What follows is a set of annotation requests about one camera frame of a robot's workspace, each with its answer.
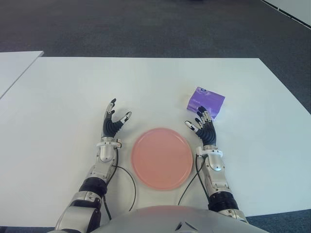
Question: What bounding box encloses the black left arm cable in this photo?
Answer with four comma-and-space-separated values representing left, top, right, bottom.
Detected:
103, 145, 136, 221

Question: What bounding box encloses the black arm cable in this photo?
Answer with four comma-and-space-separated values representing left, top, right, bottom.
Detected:
178, 153, 209, 206
103, 145, 136, 221

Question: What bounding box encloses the purple tissue paper pack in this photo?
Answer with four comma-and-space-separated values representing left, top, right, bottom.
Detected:
186, 86, 225, 121

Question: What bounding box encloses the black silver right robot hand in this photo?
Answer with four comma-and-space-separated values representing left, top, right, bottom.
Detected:
184, 105, 218, 146

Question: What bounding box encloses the neighbouring white table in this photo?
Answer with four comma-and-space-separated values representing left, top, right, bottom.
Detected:
0, 50, 45, 99

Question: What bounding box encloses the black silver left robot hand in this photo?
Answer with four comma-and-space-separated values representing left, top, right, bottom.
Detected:
101, 98, 133, 139

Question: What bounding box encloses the round pink plate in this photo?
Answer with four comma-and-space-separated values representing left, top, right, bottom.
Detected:
131, 127, 194, 191

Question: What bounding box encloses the grey robot torso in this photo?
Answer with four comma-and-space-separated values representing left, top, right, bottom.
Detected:
96, 205, 267, 233

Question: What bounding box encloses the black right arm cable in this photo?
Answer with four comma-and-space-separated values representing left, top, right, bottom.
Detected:
178, 153, 209, 206

